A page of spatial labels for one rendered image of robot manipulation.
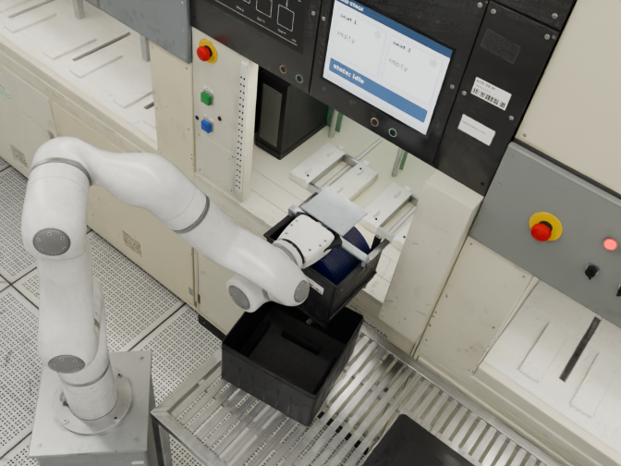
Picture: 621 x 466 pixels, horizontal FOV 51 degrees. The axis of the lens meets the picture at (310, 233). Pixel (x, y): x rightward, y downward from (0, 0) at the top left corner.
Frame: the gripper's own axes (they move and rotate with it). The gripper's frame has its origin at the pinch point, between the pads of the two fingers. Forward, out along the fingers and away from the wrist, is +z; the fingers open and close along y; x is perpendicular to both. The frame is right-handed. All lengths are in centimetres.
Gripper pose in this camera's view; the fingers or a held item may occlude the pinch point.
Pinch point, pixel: (332, 216)
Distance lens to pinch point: 152.1
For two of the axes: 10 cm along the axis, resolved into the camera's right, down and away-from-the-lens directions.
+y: 7.7, 5.4, -3.4
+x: 1.3, -6.5, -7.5
